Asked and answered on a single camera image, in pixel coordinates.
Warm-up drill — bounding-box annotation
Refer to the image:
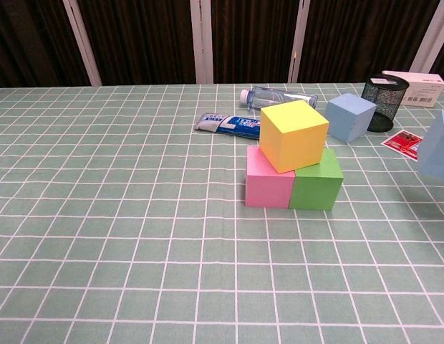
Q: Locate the pink foam cube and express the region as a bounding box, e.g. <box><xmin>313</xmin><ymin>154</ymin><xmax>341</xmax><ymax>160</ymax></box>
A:
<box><xmin>245</xmin><ymin>145</ymin><xmax>296</xmax><ymax>209</ymax></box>

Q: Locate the yellow foam cube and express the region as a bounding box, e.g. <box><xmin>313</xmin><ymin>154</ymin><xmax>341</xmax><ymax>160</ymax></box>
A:
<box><xmin>259</xmin><ymin>100</ymin><xmax>329</xmax><ymax>176</ymax></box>

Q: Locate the green foam cube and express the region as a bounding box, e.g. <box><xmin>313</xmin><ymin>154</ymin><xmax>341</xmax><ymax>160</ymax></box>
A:
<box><xmin>288</xmin><ymin>148</ymin><xmax>344</xmax><ymax>211</ymax></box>

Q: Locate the light blue foam cube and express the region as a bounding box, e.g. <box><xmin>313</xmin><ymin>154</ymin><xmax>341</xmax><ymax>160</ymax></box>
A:
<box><xmin>324</xmin><ymin>92</ymin><xmax>377</xmax><ymax>145</ymax></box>
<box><xmin>418</xmin><ymin>109</ymin><xmax>444</xmax><ymax>180</ymax></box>

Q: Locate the blue white toothpaste tube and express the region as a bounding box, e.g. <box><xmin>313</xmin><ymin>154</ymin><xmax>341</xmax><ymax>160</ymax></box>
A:
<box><xmin>194</xmin><ymin>113</ymin><xmax>262</xmax><ymax>140</ymax></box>

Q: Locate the clear plastic water bottle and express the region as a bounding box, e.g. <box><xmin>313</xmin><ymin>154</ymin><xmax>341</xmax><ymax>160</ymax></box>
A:
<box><xmin>239</xmin><ymin>85</ymin><xmax>319</xmax><ymax>110</ymax></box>

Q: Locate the green checkered tablecloth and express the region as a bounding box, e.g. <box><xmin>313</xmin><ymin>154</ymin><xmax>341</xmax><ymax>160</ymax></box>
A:
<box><xmin>0</xmin><ymin>82</ymin><xmax>444</xmax><ymax>344</ymax></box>

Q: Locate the black mesh pen holder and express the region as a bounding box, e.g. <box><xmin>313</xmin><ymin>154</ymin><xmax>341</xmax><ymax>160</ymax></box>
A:
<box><xmin>361</xmin><ymin>74</ymin><xmax>410</xmax><ymax>133</ymax></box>

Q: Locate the white cardboard box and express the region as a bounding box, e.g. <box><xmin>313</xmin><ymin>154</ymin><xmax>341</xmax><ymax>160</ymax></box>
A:
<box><xmin>382</xmin><ymin>70</ymin><xmax>444</xmax><ymax>108</ymax></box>

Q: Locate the white frame post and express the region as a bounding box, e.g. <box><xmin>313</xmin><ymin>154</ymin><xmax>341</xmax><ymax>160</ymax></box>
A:
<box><xmin>288</xmin><ymin>0</ymin><xmax>311</xmax><ymax>84</ymax></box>
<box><xmin>410</xmin><ymin>0</ymin><xmax>444</xmax><ymax>72</ymax></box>
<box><xmin>190</xmin><ymin>0</ymin><xmax>214</xmax><ymax>84</ymax></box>
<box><xmin>62</xmin><ymin>0</ymin><xmax>102</xmax><ymax>87</ymax></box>

